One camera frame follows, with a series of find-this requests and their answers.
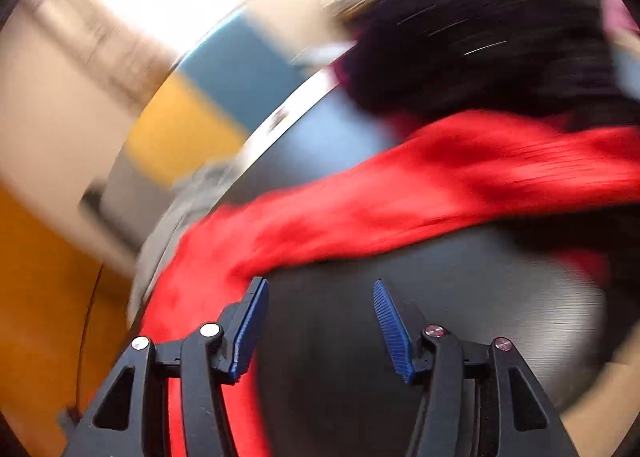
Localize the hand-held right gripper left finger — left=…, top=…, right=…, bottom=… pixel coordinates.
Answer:
left=65, top=277, right=270, bottom=457

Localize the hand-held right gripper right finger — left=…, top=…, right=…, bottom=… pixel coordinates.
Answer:
left=373, top=279, right=576, bottom=457

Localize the black garment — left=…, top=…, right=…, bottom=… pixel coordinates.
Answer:
left=345, top=0, right=640, bottom=138

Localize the dark magenta cloth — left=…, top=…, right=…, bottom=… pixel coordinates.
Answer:
left=332, top=54, right=361, bottom=92

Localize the yellow panel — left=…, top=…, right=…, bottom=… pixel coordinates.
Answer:
left=124, top=74, right=248, bottom=188

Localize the blue panel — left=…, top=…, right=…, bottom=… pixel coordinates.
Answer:
left=177, top=4, right=331, bottom=135

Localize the red knit sweater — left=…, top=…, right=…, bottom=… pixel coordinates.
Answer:
left=140, top=109, right=640, bottom=457

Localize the grey chair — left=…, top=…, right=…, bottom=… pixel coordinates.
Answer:
left=80, top=177, right=136, bottom=258

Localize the grey hoodie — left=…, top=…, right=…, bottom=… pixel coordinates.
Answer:
left=127, top=162, right=241, bottom=318

